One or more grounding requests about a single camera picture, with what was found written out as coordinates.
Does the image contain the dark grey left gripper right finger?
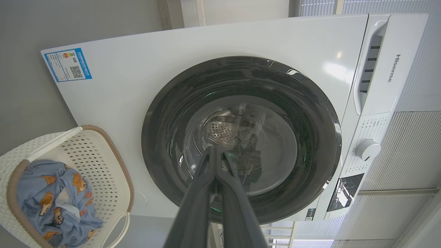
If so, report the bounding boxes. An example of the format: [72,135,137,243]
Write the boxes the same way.
[214,147,268,248]

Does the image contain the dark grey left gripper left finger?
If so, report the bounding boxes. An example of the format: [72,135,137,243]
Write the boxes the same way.
[165,146,216,248]

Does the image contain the washing machine glass door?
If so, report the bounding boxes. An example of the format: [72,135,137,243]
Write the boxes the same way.
[141,56,342,224]

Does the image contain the blue cartoon bear garment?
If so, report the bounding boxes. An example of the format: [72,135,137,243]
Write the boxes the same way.
[17,159,69,216]
[34,169,104,248]

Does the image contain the white washing machine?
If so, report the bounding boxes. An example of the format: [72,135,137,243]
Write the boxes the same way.
[41,13,429,223]

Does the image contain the cream perforated laundry basket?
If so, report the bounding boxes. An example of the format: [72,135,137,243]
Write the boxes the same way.
[0,125,135,248]

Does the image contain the black display panel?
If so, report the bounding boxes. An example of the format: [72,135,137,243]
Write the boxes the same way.
[327,173,364,212]

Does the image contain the white control knob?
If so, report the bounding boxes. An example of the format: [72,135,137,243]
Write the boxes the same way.
[355,139,381,161]

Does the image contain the blue energy label sticker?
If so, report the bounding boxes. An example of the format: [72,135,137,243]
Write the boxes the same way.
[44,48,92,82]

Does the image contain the white detergent drawer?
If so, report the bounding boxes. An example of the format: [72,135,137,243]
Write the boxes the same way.
[353,14,429,116]

